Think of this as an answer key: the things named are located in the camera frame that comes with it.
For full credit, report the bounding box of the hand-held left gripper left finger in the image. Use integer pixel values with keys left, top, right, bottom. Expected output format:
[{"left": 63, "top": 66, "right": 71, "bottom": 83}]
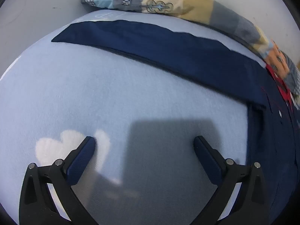
[{"left": 19, "top": 136, "right": 99, "bottom": 225}]

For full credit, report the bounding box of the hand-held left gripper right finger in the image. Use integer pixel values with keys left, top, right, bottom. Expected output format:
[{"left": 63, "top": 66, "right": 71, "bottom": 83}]
[{"left": 190, "top": 136, "right": 270, "bottom": 225}]

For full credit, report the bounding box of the navy blue jacket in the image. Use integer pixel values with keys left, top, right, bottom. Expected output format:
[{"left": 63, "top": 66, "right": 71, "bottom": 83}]
[{"left": 51, "top": 20, "right": 300, "bottom": 225}]

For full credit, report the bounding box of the light blue cloud bed sheet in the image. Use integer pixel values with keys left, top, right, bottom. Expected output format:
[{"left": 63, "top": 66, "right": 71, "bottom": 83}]
[{"left": 0, "top": 9, "right": 266, "bottom": 225}]

